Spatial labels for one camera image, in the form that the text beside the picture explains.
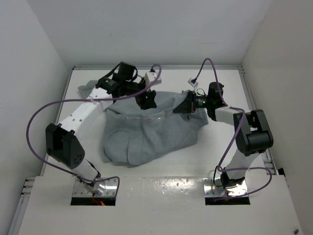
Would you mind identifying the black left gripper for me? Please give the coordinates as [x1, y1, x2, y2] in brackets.
[124, 77, 157, 109]

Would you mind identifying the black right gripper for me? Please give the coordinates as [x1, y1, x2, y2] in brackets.
[173, 91, 212, 114]

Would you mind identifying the grey zip jacket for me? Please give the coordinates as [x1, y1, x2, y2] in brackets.
[77, 79, 208, 167]

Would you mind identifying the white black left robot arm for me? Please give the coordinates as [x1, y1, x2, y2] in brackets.
[45, 62, 161, 195]

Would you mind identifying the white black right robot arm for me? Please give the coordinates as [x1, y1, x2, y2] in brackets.
[173, 82, 273, 188]

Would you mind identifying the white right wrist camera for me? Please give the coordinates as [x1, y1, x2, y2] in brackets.
[187, 78, 198, 88]

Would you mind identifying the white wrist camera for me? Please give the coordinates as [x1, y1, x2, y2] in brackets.
[187, 78, 198, 88]
[144, 71, 162, 87]

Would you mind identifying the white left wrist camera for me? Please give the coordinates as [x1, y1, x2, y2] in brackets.
[144, 71, 162, 87]

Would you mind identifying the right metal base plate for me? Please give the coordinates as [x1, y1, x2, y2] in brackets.
[202, 177, 248, 198]

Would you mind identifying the metal base plate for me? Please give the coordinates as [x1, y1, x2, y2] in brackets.
[72, 177, 120, 198]
[202, 177, 248, 198]

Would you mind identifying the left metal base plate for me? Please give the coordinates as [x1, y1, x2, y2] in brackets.
[72, 177, 120, 198]

